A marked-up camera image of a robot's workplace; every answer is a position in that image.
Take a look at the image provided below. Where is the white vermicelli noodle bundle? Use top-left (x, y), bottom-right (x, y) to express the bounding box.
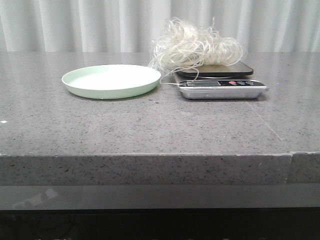
top-left (147, 17), bottom-right (248, 81)

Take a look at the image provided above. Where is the light green round plate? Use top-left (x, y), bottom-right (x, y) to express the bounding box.
top-left (62, 64), bottom-right (161, 100)

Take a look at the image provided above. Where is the black silver kitchen scale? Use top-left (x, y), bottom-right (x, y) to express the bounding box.
top-left (174, 61), bottom-right (268, 100)

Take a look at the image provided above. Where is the white pleated curtain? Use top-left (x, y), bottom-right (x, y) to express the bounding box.
top-left (0, 0), bottom-right (320, 53)

